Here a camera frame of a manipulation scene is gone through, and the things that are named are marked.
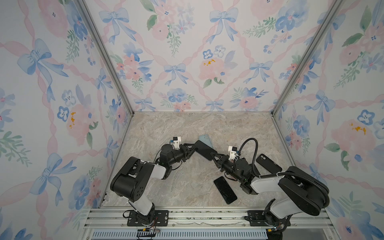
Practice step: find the corner aluminium post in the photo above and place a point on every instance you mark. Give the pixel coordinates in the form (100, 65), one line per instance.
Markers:
(320, 33)
(90, 24)

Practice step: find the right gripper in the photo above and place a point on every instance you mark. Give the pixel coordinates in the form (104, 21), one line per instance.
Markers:
(218, 156)

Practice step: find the left corner aluminium post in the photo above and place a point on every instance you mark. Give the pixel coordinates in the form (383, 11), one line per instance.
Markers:
(90, 24)

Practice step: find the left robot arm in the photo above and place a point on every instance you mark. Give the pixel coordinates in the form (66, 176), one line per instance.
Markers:
(131, 180)

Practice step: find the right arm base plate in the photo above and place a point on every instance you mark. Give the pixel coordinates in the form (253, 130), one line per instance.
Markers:
(261, 219)

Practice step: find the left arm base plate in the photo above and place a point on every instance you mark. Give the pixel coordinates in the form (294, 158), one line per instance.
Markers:
(156, 218)

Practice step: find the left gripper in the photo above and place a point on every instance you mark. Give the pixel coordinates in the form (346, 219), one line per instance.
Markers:
(185, 152)

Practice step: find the right corner aluminium post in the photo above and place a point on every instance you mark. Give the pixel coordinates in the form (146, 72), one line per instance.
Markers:
(320, 33)

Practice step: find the black phone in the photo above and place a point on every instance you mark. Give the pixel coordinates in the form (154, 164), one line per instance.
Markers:
(225, 190)
(204, 150)

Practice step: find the light blue phone case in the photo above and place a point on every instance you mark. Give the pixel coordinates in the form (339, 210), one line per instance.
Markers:
(206, 140)

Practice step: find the black phone case right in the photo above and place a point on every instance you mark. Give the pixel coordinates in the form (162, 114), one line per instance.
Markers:
(268, 164)

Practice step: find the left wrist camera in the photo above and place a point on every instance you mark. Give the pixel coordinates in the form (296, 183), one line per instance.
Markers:
(175, 142)

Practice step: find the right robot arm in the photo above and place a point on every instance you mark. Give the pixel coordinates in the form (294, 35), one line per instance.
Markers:
(301, 192)

